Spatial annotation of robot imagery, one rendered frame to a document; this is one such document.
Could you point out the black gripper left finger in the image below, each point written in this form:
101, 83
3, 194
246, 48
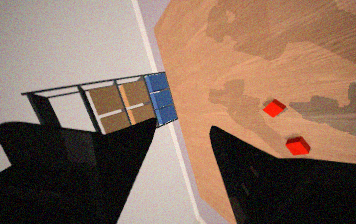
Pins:
112, 161

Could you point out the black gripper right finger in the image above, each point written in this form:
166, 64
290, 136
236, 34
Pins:
261, 187

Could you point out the red cube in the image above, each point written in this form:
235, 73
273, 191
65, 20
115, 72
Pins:
274, 108
298, 146

